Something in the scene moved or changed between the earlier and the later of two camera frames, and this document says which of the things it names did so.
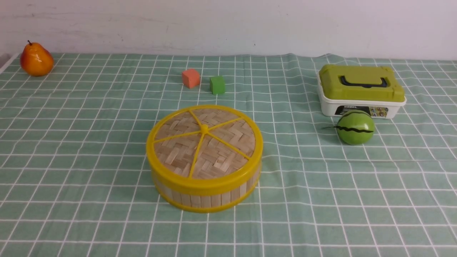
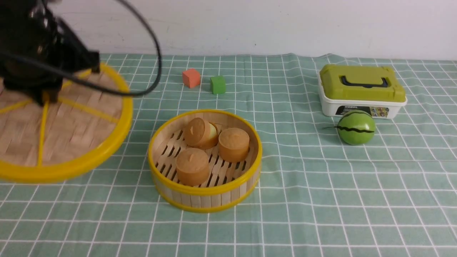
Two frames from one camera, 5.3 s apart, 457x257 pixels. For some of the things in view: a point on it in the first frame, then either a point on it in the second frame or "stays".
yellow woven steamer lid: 206,147 → 84,130
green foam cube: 217,85 stays
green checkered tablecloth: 75,180 stays
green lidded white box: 375,89 stays
